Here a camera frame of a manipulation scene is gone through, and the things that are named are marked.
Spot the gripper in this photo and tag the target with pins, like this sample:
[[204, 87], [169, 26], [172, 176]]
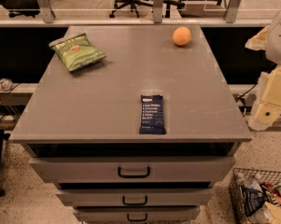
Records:
[[278, 42]]

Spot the green jalapeno chip bag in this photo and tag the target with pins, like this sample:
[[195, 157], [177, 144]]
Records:
[[76, 51]]

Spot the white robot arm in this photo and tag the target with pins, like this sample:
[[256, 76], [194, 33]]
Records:
[[273, 43]]

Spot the red snack bag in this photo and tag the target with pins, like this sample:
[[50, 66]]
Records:
[[272, 192]]

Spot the dark blue snack bag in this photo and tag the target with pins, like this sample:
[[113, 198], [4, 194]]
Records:
[[253, 200]]

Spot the orange fruit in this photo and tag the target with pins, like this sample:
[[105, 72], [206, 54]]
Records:
[[181, 36]]

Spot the dark blue snack bar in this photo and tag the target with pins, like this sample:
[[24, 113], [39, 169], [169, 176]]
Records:
[[152, 121]]

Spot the black office chair centre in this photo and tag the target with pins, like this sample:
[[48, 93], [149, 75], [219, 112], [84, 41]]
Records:
[[159, 8]]

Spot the top grey drawer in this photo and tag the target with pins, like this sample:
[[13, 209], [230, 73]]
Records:
[[132, 169]]

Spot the grey drawer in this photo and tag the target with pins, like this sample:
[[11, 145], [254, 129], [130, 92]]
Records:
[[136, 214], [132, 169], [134, 197]]

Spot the bottom grey drawer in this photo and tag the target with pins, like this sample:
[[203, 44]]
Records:
[[136, 214]]

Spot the middle grey drawer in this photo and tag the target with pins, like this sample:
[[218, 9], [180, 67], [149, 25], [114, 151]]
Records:
[[134, 197]]

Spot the crumpled plastic on shelf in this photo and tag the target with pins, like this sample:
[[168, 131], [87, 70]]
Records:
[[6, 84]]

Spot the wire basket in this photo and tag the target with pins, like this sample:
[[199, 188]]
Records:
[[237, 199]]

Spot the metal railing frame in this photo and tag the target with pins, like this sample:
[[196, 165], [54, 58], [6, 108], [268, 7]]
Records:
[[81, 12]]

